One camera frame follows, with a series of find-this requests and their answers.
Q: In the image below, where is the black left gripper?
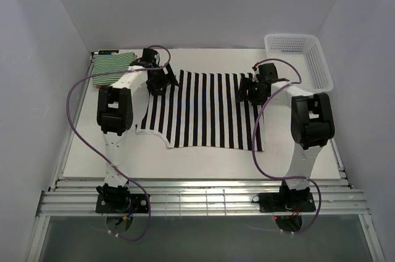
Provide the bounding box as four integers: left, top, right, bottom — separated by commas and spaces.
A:
146, 64, 178, 97

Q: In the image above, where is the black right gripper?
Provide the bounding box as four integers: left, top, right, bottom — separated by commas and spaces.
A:
236, 77, 268, 106

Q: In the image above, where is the black white striped tank top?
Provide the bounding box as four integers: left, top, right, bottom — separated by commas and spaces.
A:
136, 70, 265, 152

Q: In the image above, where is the green white striped tank top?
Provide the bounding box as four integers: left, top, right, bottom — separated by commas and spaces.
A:
93, 52, 137, 87

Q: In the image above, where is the red white striped tank top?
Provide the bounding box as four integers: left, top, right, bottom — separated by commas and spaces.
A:
94, 85, 113, 90

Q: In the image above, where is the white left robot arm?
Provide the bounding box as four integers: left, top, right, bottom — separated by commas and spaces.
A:
96, 45, 178, 213

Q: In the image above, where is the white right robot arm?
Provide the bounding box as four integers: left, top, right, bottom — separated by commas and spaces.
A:
236, 58, 335, 211

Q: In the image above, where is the white perforated plastic basket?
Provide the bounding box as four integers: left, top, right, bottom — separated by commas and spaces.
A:
264, 33, 333, 93

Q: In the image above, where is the blue label sticker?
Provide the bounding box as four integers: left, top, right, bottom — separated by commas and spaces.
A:
98, 49, 119, 56

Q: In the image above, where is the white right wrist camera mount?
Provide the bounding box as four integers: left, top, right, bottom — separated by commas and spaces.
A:
252, 63, 260, 82

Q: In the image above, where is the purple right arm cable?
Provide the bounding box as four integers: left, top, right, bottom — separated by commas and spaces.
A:
251, 58, 319, 235

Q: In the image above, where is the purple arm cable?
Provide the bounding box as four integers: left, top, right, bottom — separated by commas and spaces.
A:
67, 45, 172, 242
251, 58, 319, 235

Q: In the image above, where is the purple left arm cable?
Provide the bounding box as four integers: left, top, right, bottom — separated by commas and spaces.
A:
67, 45, 172, 242

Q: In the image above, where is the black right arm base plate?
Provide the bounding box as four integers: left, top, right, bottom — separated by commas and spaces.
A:
251, 181, 316, 213

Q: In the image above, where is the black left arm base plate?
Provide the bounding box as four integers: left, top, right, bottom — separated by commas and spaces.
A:
95, 184, 150, 214

